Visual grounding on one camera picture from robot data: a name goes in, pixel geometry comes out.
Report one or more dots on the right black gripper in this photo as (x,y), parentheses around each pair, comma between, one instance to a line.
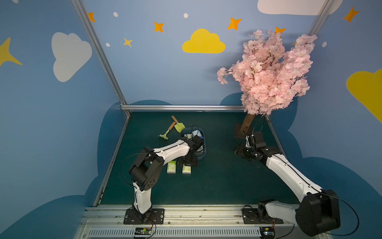
(244,152)

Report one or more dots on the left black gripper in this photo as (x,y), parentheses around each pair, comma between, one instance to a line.
(189,160)

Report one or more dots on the green pocket tissue pack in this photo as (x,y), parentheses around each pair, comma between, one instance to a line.
(171,167)

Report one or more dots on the blue plastic storage box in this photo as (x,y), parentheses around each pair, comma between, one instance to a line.
(201,152)

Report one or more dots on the blue pocket tissue pack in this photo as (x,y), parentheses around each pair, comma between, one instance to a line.
(197,133)

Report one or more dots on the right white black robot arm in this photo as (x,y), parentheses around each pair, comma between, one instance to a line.
(318,210)

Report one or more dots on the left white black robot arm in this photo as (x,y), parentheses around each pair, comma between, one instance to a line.
(147,167)

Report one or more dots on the green toy shovel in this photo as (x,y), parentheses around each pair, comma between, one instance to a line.
(178,125)

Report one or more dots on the green toy rake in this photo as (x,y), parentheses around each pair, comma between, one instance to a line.
(164,136)

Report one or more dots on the pink cherry blossom tree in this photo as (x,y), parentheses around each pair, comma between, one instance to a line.
(269,76)

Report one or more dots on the right green circuit board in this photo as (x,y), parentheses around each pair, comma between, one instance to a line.
(267,233)

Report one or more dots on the green circuit board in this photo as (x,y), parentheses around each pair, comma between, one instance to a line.
(142,232)
(267,233)

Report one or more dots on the left green circuit board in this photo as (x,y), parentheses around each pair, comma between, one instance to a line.
(142,232)

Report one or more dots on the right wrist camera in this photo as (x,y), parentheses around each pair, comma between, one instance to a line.
(255,140)

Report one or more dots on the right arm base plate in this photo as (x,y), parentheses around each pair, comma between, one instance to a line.
(253,216)

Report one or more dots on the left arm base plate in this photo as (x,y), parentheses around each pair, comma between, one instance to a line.
(133,217)

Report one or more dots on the aluminium rail frame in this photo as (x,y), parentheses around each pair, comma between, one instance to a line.
(180,222)

